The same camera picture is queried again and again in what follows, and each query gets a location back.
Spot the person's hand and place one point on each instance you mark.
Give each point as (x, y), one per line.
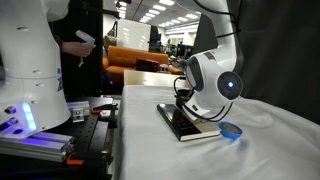
(78, 49)

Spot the white handheld controller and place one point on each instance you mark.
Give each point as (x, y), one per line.
(85, 37)

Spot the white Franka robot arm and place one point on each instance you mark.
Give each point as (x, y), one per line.
(210, 76)

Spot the book with colourful cover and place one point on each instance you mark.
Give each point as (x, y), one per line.
(181, 125)

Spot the orange sofa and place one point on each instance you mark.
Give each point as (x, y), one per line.
(126, 58)

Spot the white projection board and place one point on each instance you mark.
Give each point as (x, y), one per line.
(133, 35)

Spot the dark box on sofa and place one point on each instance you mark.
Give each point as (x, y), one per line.
(146, 65)

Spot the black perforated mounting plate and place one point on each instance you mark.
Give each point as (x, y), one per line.
(90, 133)

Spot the aluminium extrusion rails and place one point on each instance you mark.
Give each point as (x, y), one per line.
(33, 146)

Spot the white table cloth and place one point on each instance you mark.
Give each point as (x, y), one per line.
(166, 156)

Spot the small blue bowl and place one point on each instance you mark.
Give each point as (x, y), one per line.
(230, 132)

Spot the black curtain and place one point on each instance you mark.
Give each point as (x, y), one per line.
(280, 60)

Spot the small aluminium bracket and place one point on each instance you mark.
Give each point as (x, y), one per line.
(78, 111)

